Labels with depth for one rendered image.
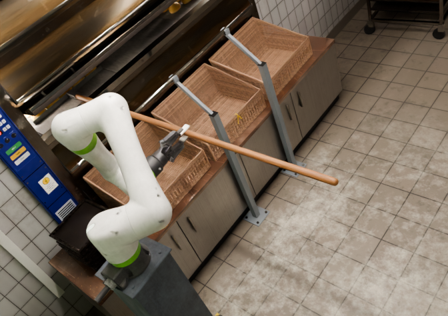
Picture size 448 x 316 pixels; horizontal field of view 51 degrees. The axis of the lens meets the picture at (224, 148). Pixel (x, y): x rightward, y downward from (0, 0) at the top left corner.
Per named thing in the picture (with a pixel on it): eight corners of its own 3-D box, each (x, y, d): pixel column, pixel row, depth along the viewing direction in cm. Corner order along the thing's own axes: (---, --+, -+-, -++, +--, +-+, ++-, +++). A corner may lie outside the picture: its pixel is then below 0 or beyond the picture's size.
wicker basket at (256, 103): (165, 142, 321) (148, 112, 303) (216, 92, 345) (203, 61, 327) (216, 163, 291) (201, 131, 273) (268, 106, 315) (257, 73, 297)
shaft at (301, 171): (340, 183, 173) (339, 177, 171) (336, 188, 171) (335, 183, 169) (80, 96, 278) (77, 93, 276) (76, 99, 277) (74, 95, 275)
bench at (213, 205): (93, 307, 314) (45, 260, 277) (290, 87, 419) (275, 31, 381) (145, 352, 279) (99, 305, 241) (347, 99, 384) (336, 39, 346)
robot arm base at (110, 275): (111, 313, 160) (103, 304, 156) (85, 295, 169) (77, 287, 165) (159, 253, 173) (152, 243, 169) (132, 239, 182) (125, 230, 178)
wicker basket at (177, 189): (102, 206, 295) (80, 177, 277) (161, 146, 320) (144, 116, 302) (153, 235, 265) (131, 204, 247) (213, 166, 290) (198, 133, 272)
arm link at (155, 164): (159, 181, 208) (151, 167, 202) (143, 174, 215) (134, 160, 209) (169, 172, 211) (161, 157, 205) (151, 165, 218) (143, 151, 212)
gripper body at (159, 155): (147, 153, 210) (160, 139, 215) (154, 166, 216) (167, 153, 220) (158, 157, 206) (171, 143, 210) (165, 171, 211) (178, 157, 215)
